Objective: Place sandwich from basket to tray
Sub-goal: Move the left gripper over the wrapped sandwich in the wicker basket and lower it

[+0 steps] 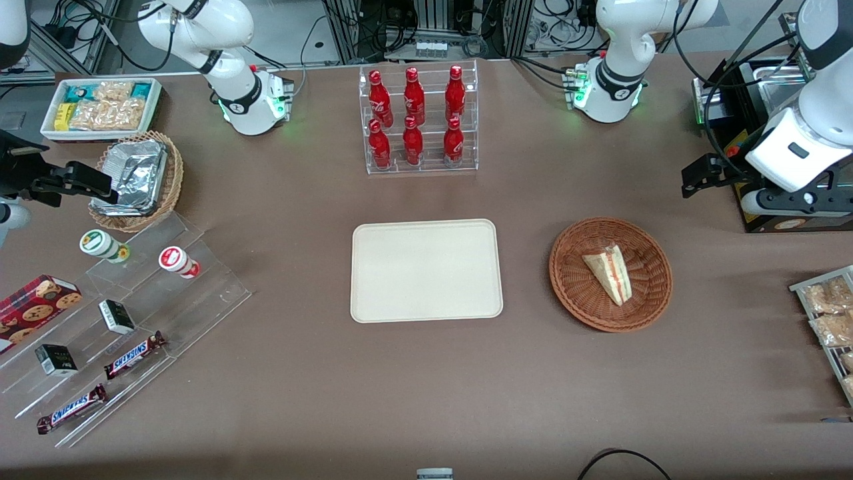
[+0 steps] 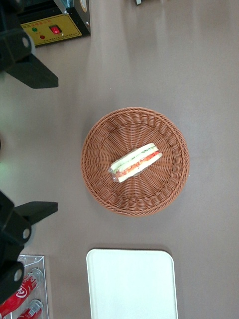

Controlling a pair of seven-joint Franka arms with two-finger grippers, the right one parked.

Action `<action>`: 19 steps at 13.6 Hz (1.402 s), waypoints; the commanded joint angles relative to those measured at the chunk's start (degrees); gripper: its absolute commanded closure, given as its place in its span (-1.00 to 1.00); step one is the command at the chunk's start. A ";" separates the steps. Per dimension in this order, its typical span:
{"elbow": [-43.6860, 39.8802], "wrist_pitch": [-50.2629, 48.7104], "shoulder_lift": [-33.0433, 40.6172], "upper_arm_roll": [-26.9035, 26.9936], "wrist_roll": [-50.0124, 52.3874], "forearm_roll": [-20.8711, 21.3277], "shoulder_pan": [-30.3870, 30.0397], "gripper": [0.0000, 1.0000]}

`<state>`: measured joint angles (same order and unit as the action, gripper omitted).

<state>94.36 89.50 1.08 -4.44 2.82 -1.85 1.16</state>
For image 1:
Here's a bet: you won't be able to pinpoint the brown round wicker basket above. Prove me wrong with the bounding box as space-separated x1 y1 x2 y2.
548 217 674 333

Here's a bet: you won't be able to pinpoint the grey wire rack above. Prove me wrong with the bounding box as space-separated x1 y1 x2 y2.
789 265 853 408

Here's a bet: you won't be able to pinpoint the brown snickers bar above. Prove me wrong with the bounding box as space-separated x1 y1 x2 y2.
103 331 167 381
36 383 109 435

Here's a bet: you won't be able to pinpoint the clear acrylic bottle rack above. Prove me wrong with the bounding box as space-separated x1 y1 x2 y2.
358 59 480 176

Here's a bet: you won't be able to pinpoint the white rectangular snack bin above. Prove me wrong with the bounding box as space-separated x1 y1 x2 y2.
39 77 163 143

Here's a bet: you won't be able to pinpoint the small black box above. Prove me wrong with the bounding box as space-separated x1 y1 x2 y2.
98 299 137 335
34 343 79 378

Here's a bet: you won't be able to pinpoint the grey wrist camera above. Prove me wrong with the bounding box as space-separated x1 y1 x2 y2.
0 203 31 249
741 190 775 216

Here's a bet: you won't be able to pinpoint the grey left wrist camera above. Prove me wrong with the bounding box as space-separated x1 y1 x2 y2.
741 190 775 216

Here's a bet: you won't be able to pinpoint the large clear cracker bag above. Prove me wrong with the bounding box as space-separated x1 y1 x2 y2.
68 98 147 132

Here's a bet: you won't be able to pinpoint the beige plastic tray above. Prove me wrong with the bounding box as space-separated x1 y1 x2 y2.
351 219 504 325

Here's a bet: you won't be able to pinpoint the green lidded yoghurt cup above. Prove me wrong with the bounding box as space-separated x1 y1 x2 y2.
79 229 131 264

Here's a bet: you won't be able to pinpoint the aluminium equipment rack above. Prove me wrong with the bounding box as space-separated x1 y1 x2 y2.
323 0 534 65

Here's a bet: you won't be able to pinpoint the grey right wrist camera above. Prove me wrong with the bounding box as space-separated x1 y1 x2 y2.
0 203 31 249

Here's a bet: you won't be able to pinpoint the red cola bottle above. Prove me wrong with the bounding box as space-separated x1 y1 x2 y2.
442 116 465 163
402 115 425 167
368 119 393 170
444 64 467 123
403 66 427 126
368 69 395 128

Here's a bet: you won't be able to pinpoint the triangular sandwich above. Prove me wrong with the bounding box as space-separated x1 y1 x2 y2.
582 244 633 307

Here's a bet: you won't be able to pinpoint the black looped cable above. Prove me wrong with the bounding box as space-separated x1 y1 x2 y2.
576 448 674 480

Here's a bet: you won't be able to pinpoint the red lidded yoghurt cup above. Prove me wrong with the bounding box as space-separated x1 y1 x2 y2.
158 245 201 280

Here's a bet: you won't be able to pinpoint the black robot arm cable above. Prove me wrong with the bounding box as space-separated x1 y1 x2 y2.
672 0 812 164

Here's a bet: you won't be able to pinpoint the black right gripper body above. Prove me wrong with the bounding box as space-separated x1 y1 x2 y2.
0 130 51 201

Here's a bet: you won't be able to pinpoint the small clear cracker bag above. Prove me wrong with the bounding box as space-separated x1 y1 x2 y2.
93 80 135 103

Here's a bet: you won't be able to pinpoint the silver foil wrapped package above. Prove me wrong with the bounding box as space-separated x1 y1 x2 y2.
99 139 169 215

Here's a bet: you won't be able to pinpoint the black hot food warmer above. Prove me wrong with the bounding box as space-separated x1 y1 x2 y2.
692 12 853 234

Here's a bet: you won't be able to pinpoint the aluminium frame rail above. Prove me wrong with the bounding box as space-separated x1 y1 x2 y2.
27 0 122 78

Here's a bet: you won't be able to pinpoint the red cookie box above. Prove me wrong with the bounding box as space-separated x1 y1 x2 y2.
0 273 83 355

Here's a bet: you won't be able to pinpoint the clear acrylic stepped shelf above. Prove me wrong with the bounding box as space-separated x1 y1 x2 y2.
0 211 253 449

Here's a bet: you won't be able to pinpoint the tan wicker basket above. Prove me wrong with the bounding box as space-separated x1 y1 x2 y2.
88 130 185 234

